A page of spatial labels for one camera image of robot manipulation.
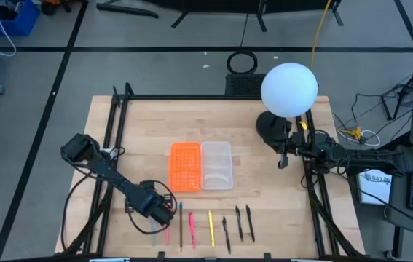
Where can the white globe lamp black base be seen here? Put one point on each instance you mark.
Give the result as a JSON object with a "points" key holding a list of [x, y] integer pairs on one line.
{"points": [[289, 89]]}

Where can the blue storage bin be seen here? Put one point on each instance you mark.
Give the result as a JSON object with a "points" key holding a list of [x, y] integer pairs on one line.
{"points": [[24, 22]]}

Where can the white printed paper sheet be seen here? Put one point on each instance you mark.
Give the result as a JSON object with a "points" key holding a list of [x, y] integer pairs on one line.
{"points": [[373, 189]]}

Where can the slim pink pen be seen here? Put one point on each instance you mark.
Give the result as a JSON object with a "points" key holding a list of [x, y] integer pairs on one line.
{"points": [[167, 236]]}

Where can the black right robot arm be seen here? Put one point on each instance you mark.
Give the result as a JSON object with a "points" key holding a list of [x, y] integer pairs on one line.
{"points": [[370, 160]]}

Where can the black curtain stand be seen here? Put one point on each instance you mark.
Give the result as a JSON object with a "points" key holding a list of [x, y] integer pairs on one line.
{"points": [[183, 18], [338, 14], [261, 18]]}

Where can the black aluminium table frame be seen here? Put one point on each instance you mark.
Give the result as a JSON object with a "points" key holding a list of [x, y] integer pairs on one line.
{"points": [[191, 97]]}

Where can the black table bracket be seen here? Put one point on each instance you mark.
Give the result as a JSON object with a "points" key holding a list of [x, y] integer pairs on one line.
{"points": [[267, 257], [161, 256]]}

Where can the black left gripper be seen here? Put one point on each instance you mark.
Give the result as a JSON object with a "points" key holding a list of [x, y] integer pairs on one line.
{"points": [[151, 200]]}

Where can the orange perforated box lid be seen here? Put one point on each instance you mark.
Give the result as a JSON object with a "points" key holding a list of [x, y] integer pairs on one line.
{"points": [[185, 167]]}

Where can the brown pencil blue eraser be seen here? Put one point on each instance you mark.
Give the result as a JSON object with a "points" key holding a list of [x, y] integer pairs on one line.
{"points": [[181, 229]]}

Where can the yellow highlighter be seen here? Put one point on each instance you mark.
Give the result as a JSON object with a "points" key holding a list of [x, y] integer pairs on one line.
{"points": [[211, 227]]}

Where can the black gel pen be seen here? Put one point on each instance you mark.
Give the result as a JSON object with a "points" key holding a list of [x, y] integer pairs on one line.
{"points": [[250, 223], [239, 223], [226, 234]]}

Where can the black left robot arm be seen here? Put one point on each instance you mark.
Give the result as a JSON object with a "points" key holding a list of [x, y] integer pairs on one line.
{"points": [[108, 171]]}

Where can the black stand foot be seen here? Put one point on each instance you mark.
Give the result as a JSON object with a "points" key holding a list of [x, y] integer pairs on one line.
{"points": [[126, 9]]}

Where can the black curtain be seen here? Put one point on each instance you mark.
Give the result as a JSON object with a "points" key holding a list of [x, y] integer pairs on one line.
{"points": [[228, 4]]}

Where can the pink highlighter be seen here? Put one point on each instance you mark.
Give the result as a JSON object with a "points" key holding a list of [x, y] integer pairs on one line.
{"points": [[192, 229]]}

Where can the clear plastic supply box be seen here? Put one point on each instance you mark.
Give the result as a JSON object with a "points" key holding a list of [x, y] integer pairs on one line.
{"points": [[217, 160]]}

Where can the yellow power strip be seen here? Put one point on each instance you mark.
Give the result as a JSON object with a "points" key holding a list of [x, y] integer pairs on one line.
{"points": [[353, 134]]}

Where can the yellow tag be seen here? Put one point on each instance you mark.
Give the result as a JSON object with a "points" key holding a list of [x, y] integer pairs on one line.
{"points": [[303, 126]]}

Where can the black perforated box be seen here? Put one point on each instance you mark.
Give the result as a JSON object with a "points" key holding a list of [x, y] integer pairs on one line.
{"points": [[244, 85]]}

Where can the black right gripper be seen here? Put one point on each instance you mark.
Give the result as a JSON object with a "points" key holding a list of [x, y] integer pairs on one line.
{"points": [[295, 143]]}

